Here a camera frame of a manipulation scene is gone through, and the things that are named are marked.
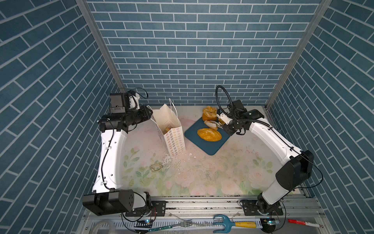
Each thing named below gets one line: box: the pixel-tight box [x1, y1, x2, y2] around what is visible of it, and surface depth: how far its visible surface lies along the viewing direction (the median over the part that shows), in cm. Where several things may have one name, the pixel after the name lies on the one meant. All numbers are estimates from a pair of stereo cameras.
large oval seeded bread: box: [196, 127, 223, 142], surface depth 100 cm
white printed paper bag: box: [147, 97, 187, 158], surface depth 86 cm
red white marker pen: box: [288, 218, 324, 229], surface depth 71 cm
